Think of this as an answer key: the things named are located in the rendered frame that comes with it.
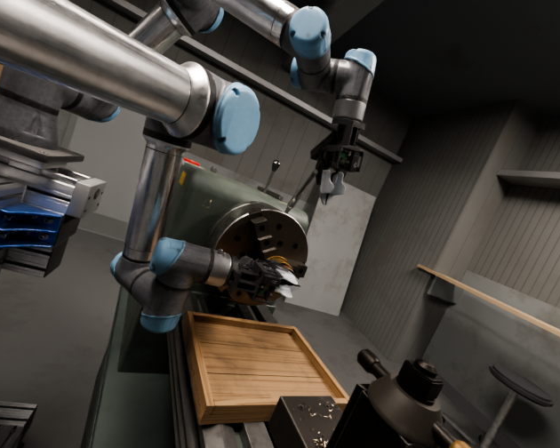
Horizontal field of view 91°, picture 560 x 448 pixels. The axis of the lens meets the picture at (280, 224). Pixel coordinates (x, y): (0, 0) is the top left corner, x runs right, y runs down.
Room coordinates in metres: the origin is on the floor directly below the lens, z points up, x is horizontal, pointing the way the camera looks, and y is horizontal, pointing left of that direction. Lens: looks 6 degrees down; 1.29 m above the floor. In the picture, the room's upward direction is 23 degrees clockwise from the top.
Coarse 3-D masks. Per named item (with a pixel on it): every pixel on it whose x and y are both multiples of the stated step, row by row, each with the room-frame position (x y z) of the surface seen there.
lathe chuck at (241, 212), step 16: (240, 208) 0.84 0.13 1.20; (256, 208) 0.82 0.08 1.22; (272, 208) 0.84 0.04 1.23; (224, 224) 0.79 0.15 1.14; (240, 224) 0.78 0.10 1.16; (272, 224) 0.82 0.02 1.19; (288, 224) 0.85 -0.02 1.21; (208, 240) 0.83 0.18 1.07; (224, 240) 0.76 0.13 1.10; (240, 240) 0.78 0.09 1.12; (288, 240) 0.86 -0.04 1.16; (304, 240) 0.88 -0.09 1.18; (240, 256) 0.79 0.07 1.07; (288, 256) 0.87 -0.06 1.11; (304, 256) 0.89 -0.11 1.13; (224, 288) 0.79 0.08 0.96; (256, 304) 0.85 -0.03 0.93
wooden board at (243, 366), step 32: (192, 320) 0.67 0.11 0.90; (224, 320) 0.74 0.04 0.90; (192, 352) 0.57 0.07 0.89; (224, 352) 0.63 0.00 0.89; (256, 352) 0.68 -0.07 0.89; (288, 352) 0.74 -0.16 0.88; (192, 384) 0.51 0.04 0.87; (224, 384) 0.53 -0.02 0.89; (256, 384) 0.57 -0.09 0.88; (288, 384) 0.61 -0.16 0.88; (320, 384) 0.66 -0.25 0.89; (224, 416) 0.46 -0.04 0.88; (256, 416) 0.49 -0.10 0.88
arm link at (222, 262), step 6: (216, 252) 0.58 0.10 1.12; (222, 252) 0.60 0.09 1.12; (216, 258) 0.56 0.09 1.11; (222, 258) 0.57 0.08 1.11; (228, 258) 0.58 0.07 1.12; (216, 264) 0.56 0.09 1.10; (222, 264) 0.56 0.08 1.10; (228, 264) 0.57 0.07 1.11; (216, 270) 0.55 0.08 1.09; (222, 270) 0.56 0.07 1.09; (228, 270) 0.57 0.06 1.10; (210, 276) 0.55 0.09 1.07; (216, 276) 0.56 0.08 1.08; (222, 276) 0.56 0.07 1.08; (228, 276) 0.57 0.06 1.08; (204, 282) 0.59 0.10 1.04; (210, 282) 0.56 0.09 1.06; (216, 282) 0.56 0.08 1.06; (222, 282) 0.57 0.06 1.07
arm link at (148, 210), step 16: (144, 128) 0.55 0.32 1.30; (160, 128) 0.54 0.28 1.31; (160, 144) 0.55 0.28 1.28; (176, 144) 0.56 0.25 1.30; (144, 160) 0.56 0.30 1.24; (160, 160) 0.56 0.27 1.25; (176, 160) 0.58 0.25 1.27; (144, 176) 0.56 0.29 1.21; (160, 176) 0.56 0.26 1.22; (176, 176) 0.59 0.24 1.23; (144, 192) 0.56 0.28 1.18; (160, 192) 0.57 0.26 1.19; (144, 208) 0.57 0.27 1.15; (160, 208) 0.58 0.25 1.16; (128, 224) 0.59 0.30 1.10; (144, 224) 0.57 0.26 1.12; (160, 224) 0.59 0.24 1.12; (128, 240) 0.58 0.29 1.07; (144, 240) 0.58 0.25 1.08; (128, 256) 0.58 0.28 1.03; (144, 256) 0.59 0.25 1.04; (112, 272) 0.61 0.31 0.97; (128, 272) 0.58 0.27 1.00; (144, 272) 0.58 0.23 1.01; (128, 288) 0.57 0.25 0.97
